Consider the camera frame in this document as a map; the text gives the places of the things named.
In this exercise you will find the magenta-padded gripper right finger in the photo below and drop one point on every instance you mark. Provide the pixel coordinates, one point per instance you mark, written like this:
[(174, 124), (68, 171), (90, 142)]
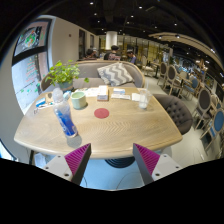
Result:
[(148, 160)]

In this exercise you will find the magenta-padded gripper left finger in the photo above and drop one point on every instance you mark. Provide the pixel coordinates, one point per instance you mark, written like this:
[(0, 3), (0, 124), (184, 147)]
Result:
[(76, 160)]

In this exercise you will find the clear blue-labelled drink bottle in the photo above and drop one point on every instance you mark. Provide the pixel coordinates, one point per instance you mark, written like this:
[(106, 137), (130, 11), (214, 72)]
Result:
[(65, 120)]

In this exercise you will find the flat round red coaster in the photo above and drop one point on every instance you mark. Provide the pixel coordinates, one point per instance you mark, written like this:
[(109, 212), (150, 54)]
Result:
[(101, 113)]

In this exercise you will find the light green cup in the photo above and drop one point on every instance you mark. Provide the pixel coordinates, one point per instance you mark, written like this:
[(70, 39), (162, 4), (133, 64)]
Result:
[(78, 100)]

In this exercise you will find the clear plastic cup with straw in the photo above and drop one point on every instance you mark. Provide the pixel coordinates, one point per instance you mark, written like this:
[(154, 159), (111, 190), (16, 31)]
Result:
[(143, 98)]

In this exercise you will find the small blue box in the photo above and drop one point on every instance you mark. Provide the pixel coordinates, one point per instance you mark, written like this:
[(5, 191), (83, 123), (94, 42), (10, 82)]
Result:
[(40, 102)]

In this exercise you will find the brown card stand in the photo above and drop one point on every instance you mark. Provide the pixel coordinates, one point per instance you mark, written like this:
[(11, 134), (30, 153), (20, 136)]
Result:
[(49, 97)]

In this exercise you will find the white flat packet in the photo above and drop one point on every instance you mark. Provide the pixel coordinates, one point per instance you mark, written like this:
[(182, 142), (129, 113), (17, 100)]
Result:
[(120, 96)]

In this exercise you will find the white orange box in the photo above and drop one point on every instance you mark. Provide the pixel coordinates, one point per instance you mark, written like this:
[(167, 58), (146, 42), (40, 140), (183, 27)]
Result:
[(102, 93)]

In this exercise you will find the potted green plant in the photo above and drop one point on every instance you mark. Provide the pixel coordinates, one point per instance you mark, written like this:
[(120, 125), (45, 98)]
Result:
[(63, 75)]

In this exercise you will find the large glass window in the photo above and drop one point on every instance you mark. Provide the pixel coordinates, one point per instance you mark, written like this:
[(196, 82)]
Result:
[(30, 80)]

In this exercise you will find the person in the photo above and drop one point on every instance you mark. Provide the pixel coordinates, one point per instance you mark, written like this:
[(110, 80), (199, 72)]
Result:
[(131, 57), (89, 54), (113, 53)]

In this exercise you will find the white round column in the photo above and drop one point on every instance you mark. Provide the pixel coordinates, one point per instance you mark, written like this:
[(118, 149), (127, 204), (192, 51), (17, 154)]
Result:
[(111, 40)]

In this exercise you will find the group of ceiling lights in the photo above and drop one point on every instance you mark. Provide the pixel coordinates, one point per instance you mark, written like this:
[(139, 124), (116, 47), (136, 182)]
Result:
[(140, 6)]

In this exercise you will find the dark table pedestal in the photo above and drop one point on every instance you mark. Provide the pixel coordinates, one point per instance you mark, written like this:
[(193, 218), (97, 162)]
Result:
[(120, 162)]

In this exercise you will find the framed wall picture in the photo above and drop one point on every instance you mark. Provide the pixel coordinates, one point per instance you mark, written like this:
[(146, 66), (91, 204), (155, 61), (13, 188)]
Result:
[(31, 38)]

